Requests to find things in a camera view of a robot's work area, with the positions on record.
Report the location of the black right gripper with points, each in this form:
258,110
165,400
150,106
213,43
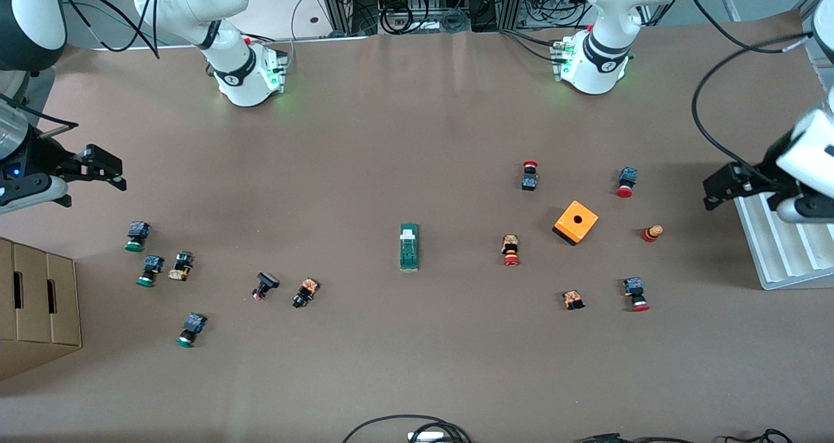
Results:
44,157

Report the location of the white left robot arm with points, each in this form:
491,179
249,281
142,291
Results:
609,6

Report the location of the white ridged tray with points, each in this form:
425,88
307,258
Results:
782,254

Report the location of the green pushbutton blue contact block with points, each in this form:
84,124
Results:
191,329
137,236
150,271

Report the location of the black flat-head switch red terminals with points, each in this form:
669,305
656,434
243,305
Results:
264,285

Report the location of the black selector orange contact block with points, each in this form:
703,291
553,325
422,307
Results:
305,292

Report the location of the small orange contact block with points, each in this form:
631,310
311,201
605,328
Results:
573,299

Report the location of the aluminium frame rack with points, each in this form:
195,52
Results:
339,0

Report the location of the brown cardboard box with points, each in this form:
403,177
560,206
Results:
39,300

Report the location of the red button black contact block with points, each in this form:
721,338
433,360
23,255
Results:
530,176

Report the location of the orange button enclosure box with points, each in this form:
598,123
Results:
576,222

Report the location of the white plug adapter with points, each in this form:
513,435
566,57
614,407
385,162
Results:
427,437

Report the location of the red pushbutton blue contact block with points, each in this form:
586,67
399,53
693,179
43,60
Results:
636,294
627,182

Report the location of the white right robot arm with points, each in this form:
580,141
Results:
195,0

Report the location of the black button orange contact block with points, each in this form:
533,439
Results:
181,265

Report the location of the red button orange contact block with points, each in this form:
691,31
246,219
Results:
511,250

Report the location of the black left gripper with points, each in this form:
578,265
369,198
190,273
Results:
766,169

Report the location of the red yellow button head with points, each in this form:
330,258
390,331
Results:
651,232

